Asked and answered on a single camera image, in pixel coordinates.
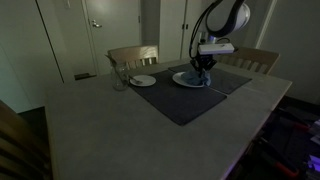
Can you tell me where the small white saucer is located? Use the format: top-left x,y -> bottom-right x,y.
130,75 -> 156,87

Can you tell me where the glass jar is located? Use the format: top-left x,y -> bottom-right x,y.
111,62 -> 128,91

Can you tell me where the white door with handle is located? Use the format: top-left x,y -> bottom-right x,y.
84,0 -> 141,75

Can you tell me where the wooden chair by jar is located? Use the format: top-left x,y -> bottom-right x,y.
107,45 -> 159,69

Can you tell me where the orange black clamp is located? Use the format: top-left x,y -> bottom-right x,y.
255,114 -> 320,180

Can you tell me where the large white plate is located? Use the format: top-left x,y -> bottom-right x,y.
172,72 -> 203,88

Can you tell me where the wooden chair foreground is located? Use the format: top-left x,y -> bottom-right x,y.
0,101 -> 53,180

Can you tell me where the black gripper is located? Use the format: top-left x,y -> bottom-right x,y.
190,55 -> 217,71

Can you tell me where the metal spoon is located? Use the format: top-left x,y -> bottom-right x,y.
128,75 -> 142,84

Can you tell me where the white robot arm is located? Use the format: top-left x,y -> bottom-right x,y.
188,0 -> 251,72

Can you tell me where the blue towel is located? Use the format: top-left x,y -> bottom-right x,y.
181,70 -> 211,86

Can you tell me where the dark placemat far side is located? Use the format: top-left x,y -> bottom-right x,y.
169,64 -> 251,94

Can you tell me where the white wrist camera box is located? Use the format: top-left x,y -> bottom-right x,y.
198,43 -> 235,55

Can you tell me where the dark placemat near jar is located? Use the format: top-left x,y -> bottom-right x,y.
131,70 -> 227,126

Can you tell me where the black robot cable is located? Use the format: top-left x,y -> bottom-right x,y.
188,0 -> 224,61

